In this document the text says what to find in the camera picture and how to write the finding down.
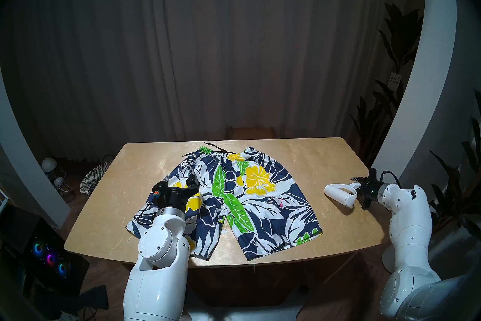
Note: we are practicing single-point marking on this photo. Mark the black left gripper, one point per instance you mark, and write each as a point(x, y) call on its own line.
point(174, 198)

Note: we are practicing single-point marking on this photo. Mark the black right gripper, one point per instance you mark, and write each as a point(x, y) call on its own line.
point(372, 190)

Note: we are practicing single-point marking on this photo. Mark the white lint roller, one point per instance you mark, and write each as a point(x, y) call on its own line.
point(336, 192)

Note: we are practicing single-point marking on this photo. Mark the floral print shorts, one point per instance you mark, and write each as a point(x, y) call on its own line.
point(263, 218)

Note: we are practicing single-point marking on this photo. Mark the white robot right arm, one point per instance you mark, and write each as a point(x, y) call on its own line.
point(409, 226)

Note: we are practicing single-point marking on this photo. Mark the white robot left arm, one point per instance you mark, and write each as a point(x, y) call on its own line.
point(158, 286)

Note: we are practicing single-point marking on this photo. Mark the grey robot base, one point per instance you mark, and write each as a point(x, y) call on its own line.
point(244, 314)

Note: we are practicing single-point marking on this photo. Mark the wooden chair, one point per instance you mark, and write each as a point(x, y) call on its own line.
point(250, 133)

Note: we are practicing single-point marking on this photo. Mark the woven wicker basket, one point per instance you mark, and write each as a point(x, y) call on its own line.
point(92, 179)

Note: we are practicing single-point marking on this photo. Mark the white paper plant tag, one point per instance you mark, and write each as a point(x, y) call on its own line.
point(394, 78)

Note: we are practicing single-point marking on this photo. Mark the wide white arch pillar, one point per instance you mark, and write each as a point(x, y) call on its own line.
point(428, 79)

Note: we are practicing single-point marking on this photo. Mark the grey pleated curtain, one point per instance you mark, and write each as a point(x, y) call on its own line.
point(188, 42)

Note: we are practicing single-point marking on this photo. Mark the white mushroom lamp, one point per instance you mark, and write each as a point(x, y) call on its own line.
point(49, 163)

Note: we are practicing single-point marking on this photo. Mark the tall dark leafy plant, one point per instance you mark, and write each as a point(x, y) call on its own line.
point(404, 34)

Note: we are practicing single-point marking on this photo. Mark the computer with rainbow fans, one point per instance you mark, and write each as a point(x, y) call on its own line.
point(50, 258)

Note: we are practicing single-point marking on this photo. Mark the narrow white arch pillar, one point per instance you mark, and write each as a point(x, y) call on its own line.
point(22, 166)

